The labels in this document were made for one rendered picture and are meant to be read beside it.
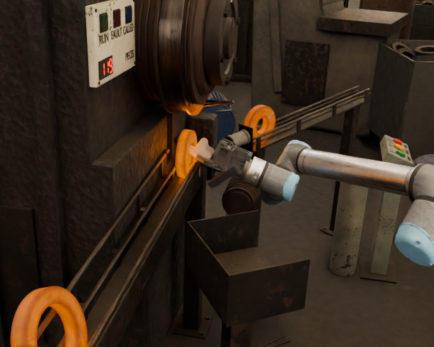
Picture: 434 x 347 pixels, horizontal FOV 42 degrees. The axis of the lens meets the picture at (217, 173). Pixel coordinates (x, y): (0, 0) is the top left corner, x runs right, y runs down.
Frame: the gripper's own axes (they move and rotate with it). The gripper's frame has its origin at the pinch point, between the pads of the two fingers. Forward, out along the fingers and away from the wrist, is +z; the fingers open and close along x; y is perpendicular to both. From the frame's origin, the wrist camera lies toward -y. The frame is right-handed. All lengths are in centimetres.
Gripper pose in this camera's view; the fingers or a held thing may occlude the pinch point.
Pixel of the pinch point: (188, 149)
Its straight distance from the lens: 182.7
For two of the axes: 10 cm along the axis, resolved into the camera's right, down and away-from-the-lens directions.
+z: -9.2, -3.9, 0.5
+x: -2.1, 3.7, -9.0
